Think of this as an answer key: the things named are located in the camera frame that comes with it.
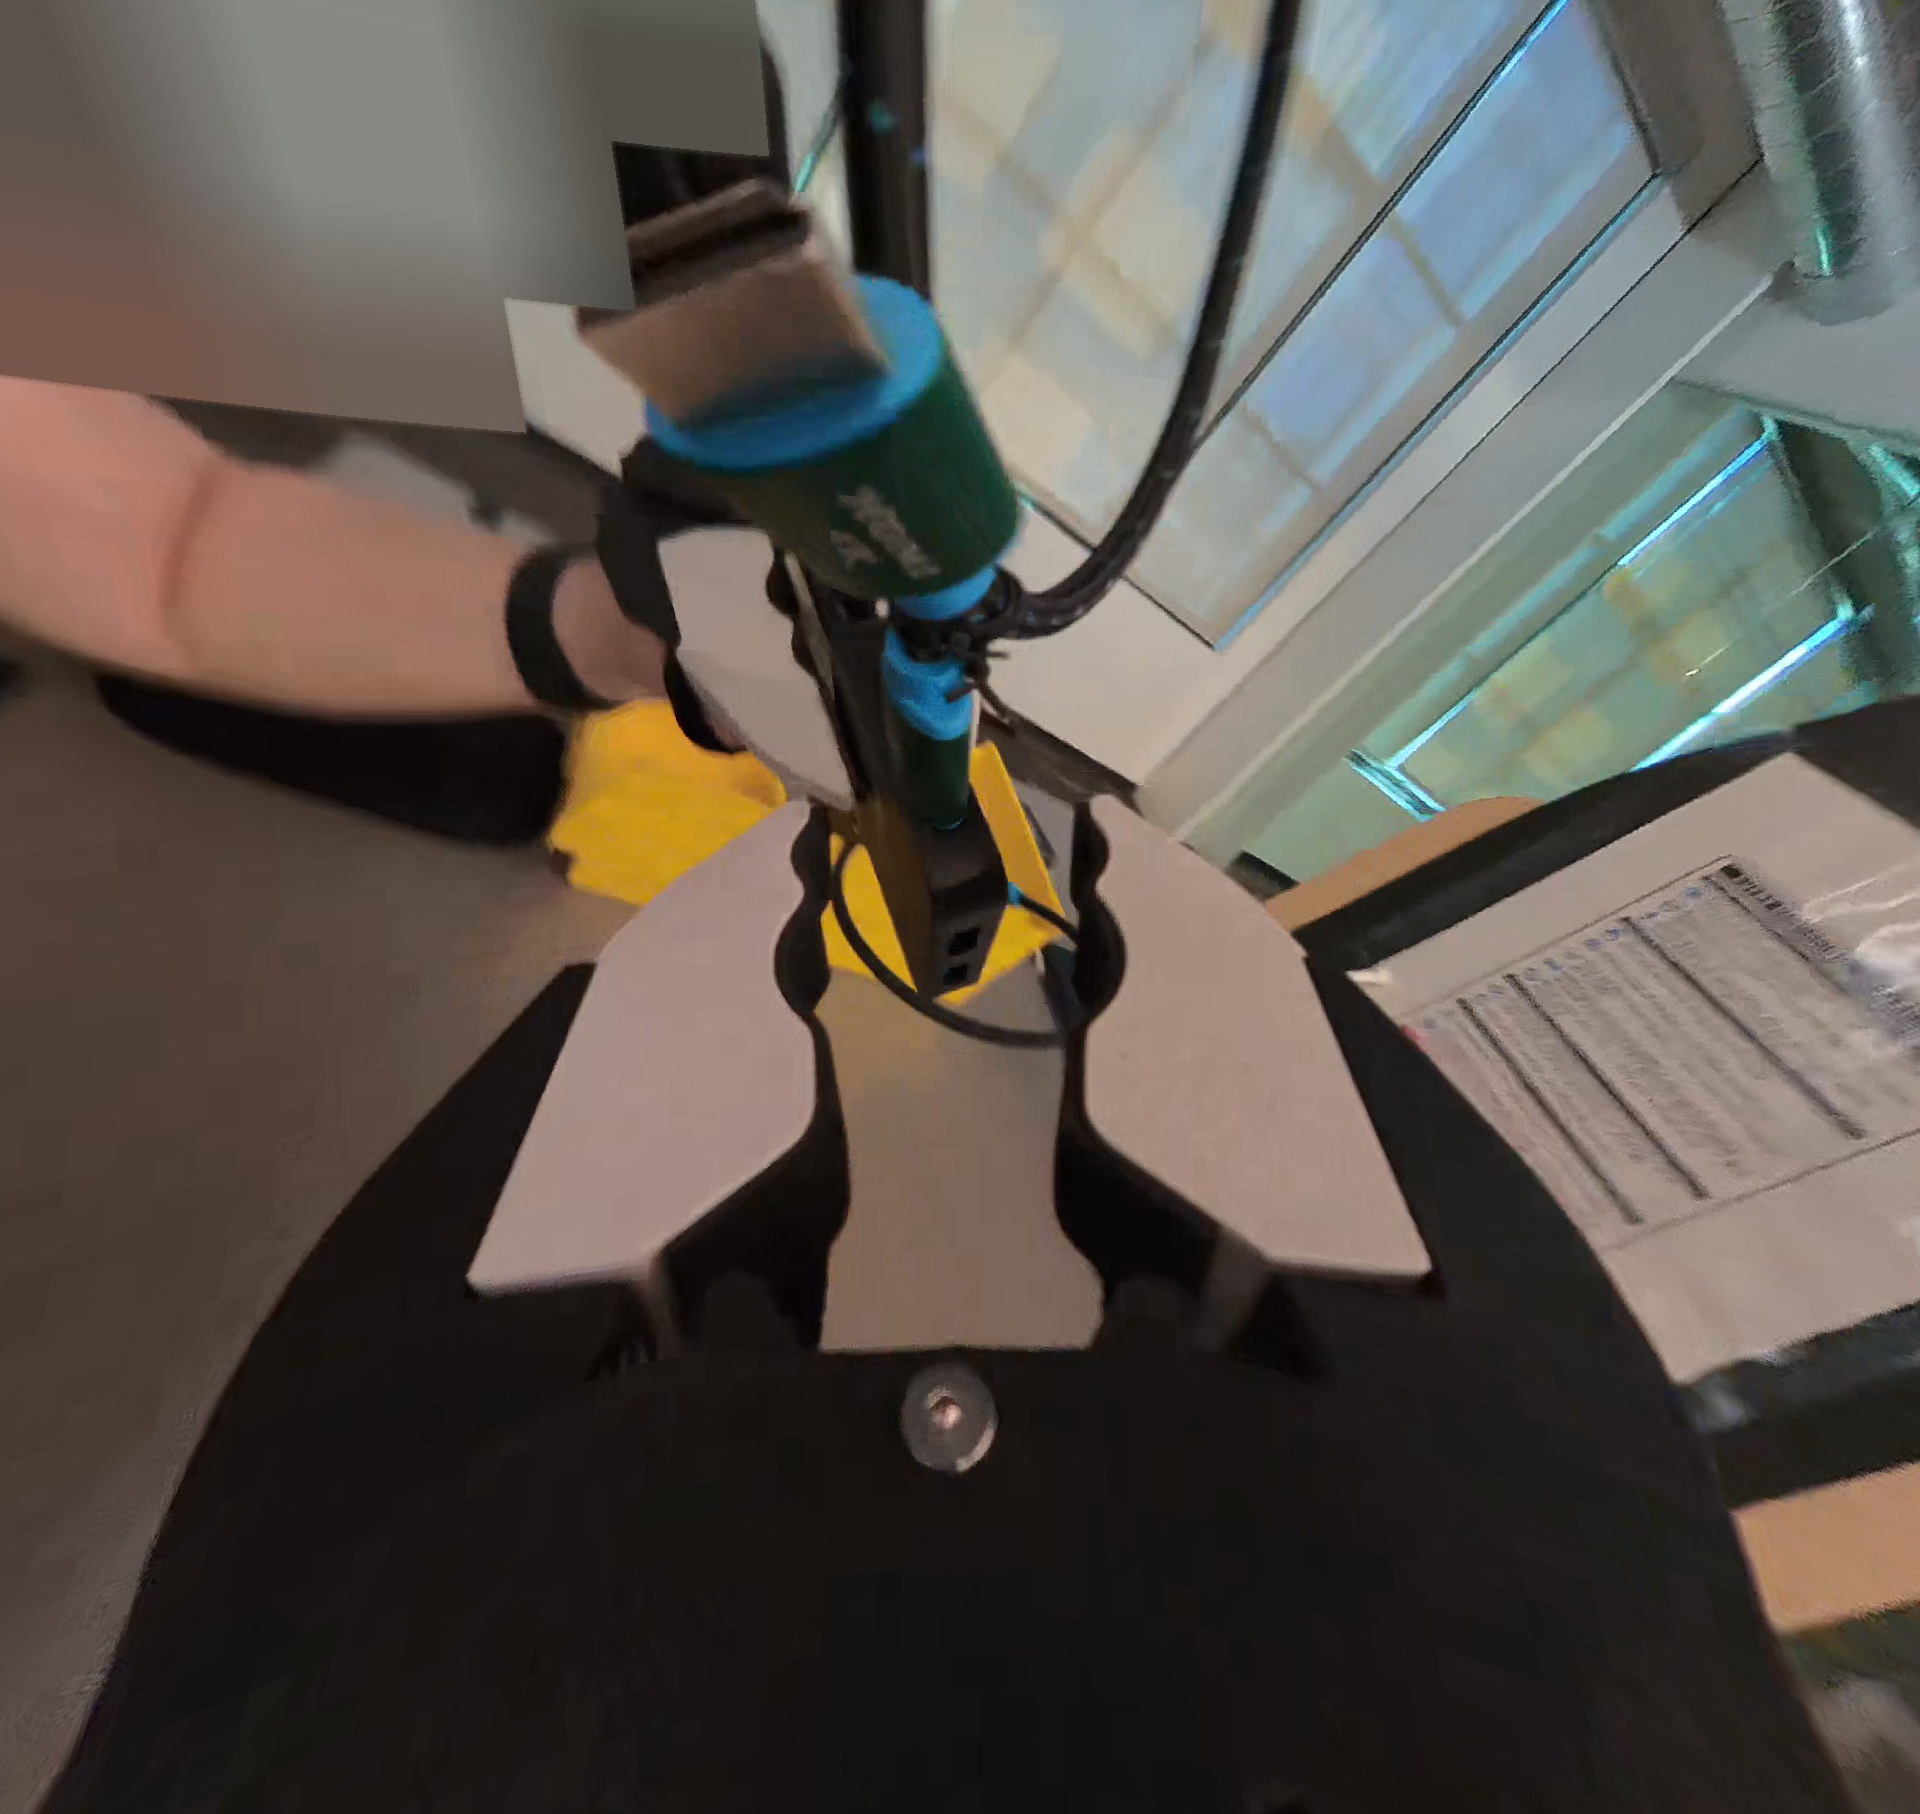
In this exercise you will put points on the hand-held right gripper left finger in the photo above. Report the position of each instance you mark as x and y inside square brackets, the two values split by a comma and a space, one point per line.
[660, 1094]

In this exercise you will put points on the person's left hand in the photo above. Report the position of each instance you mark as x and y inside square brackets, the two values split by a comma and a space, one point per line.
[614, 653]

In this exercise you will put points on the yellow plastic bin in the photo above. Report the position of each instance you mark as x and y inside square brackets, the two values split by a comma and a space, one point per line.
[660, 809]

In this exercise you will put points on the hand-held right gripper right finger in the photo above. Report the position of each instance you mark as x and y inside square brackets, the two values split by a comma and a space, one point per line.
[1246, 1094]

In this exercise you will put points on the silver ribbed air duct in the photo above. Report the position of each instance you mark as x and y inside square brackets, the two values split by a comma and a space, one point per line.
[1844, 88]

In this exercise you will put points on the person's left forearm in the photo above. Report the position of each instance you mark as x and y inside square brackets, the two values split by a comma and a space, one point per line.
[299, 568]

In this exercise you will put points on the instruction sign on white stand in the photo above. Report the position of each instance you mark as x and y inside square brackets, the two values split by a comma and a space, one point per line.
[1650, 1035]

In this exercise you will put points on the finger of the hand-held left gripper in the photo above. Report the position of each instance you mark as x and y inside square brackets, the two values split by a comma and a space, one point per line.
[751, 659]

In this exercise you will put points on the black hdmi adapter hub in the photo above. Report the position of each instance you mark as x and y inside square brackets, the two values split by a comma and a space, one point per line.
[960, 913]

